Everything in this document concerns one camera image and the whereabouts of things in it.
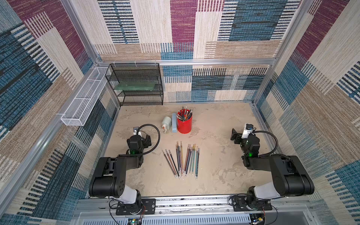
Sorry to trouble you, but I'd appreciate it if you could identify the black striped pencil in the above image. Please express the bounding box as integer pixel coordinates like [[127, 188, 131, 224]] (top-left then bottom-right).
[[168, 150, 180, 178], [162, 150, 177, 178]]

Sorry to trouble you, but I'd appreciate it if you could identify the red striped pencil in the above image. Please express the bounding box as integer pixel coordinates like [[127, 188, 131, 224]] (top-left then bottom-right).
[[166, 150, 179, 178]]

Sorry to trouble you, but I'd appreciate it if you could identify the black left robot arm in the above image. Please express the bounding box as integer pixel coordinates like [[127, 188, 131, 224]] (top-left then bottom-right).
[[89, 135, 152, 215]]

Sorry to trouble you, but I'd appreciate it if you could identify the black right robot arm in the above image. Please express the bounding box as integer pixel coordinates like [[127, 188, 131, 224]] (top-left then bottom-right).
[[229, 124, 315, 212]]

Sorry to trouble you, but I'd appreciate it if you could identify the light blue eraser box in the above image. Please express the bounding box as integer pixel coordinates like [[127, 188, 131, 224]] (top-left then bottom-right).
[[172, 113, 177, 133]]

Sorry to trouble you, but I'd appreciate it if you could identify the red pencil purple cap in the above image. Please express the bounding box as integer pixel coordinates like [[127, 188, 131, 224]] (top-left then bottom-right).
[[184, 144, 191, 176]]

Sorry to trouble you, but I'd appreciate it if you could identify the dark blue pencil clear cap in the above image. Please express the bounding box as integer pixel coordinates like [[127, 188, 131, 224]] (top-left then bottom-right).
[[185, 144, 192, 177]]

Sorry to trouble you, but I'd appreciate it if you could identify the red pencil holder cup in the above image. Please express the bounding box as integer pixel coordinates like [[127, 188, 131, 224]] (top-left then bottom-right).
[[177, 109, 193, 134]]

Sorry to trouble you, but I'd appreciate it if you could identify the green board on shelf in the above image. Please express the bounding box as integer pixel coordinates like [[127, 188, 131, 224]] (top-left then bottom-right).
[[114, 82, 157, 91]]

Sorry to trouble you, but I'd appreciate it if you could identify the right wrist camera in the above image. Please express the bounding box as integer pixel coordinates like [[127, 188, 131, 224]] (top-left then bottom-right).
[[241, 123, 254, 139]]

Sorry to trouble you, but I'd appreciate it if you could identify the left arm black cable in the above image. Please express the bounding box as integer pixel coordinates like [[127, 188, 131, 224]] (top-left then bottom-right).
[[136, 123, 161, 155]]

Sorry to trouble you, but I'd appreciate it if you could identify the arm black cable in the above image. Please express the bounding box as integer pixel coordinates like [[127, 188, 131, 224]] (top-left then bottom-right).
[[136, 123, 161, 155], [253, 130, 279, 157]]

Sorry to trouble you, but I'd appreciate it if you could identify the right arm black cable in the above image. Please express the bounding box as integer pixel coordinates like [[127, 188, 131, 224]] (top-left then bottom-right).
[[253, 130, 279, 157]]

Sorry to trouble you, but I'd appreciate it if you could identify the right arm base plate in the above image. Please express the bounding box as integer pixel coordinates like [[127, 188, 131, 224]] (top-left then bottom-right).
[[228, 194, 272, 212]]

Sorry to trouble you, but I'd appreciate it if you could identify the black wire mesh shelf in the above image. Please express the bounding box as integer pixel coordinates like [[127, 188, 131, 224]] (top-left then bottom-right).
[[105, 63, 164, 106]]

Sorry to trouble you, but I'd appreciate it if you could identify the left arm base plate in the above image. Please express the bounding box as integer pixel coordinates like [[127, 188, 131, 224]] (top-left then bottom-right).
[[115, 198, 156, 216]]

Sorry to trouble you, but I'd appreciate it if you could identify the white wire mesh basket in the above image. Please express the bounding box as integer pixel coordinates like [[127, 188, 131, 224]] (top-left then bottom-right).
[[61, 67, 107, 126]]

